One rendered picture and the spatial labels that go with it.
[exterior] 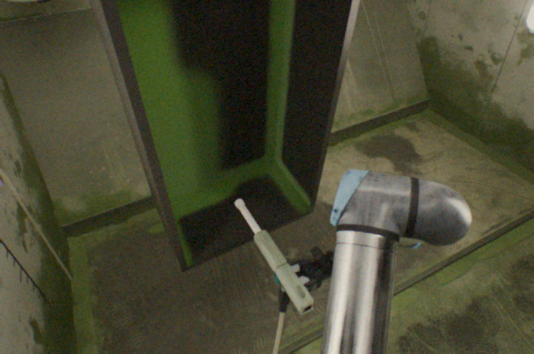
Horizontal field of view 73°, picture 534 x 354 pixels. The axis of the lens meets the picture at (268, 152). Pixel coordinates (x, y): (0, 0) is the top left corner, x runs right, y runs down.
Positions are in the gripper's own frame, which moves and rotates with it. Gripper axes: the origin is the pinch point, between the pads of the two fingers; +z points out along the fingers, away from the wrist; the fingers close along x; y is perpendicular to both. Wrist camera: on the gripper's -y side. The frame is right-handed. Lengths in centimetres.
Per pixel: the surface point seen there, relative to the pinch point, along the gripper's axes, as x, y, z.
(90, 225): 114, 62, 53
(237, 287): 39, 59, -4
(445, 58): 99, -10, -197
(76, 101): 150, 3, 43
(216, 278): 49, 60, 3
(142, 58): 56, -56, 23
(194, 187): 65, 11, 6
